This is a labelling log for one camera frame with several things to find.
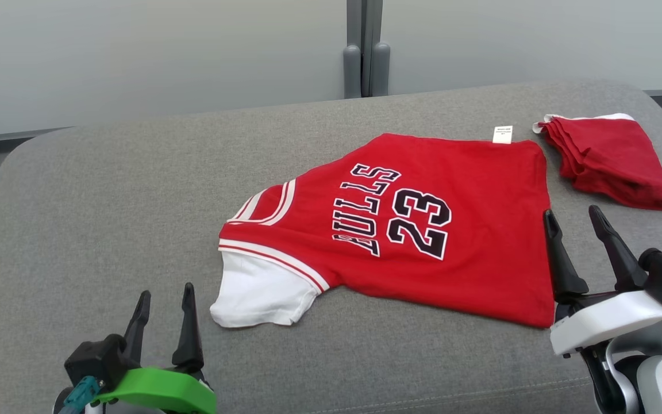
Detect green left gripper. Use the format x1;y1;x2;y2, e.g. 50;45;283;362
93;282;217;414

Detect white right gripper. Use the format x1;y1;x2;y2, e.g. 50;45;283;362
542;205;662;358

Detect red shorts with white trim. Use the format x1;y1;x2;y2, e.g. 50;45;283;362
533;113;662;211

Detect red Bulls basketball jersey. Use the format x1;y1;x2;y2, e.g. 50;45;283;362
209;125;556;329

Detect grey fabric sofa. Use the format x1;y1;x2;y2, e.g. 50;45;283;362
0;79;662;414

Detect teal plug left camera cable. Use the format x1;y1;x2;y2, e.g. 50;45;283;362
57;376;103;414

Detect grey metal partition post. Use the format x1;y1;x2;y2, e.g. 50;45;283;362
342;0;391;99

